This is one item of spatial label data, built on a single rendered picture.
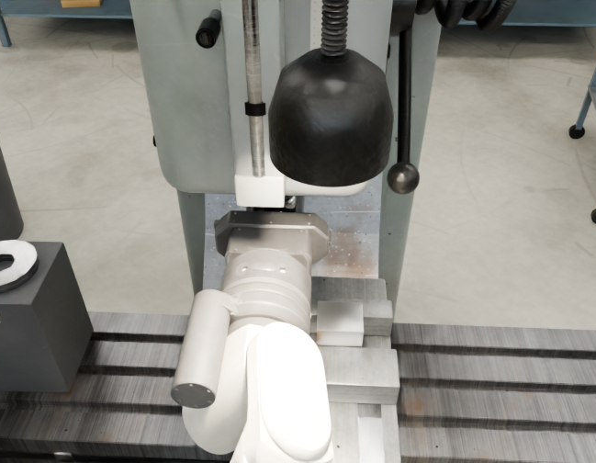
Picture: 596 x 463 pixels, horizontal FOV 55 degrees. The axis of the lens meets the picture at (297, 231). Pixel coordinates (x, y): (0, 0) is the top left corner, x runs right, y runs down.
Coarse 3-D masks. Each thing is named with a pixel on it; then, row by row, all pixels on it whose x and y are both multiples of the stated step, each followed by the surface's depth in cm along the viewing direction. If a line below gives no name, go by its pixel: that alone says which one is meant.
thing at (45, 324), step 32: (0, 256) 76; (32, 256) 75; (64, 256) 80; (0, 288) 71; (32, 288) 72; (64, 288) 80; (0, 320) 72; (32, 320) 72; (64, 320) 80; (0, 352) 77; (32, 352) 76; (64, 352) 80; (0, 384) 81; (32, 384) 81; (64, 384) 81
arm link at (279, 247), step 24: (240, 216) 60; (264, 216) 60; (288, 216) 60; (312, 216) 60; (216, 240) 61; (240, 240) 58; (264, 240) 58; (288, 240) 58; (312, 240) 60; (240, 264) 53; (264, 264) 52; (288, 264) 53; (312, 264) 62
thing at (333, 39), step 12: (324, 0) 29; (336, 0) 28; (324, 12) 29; (336, 12) 29; (324, 24) 29; (336, 24) 29; (324, 36) 30; (336, 36) 29; (324, 48) 30; (336, 48) 30
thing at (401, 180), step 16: (400, 0) 51; (416, 0) 53; (400, 16) 52; (400, 32) 53; (400, 48) 53; (400, 64) 53; (400, 80) 53; (400, 96) 53; (400, 112) 52; (400, 128) 52; (400, 144) 52; (400, 160) 52; (400, 176) 51; (416, 176) 51; (400, 192) 52
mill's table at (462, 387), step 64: (128, 320) 93; (128, 384) 84; (448, 384) 85; (512, 384) 84; (576, 384) 84; (0, 448) 79; (64, 448) 78; (128, 448) 77; (192, 448) 77; (448, 448) 76; (512, 448) 76; (576, 448) 76
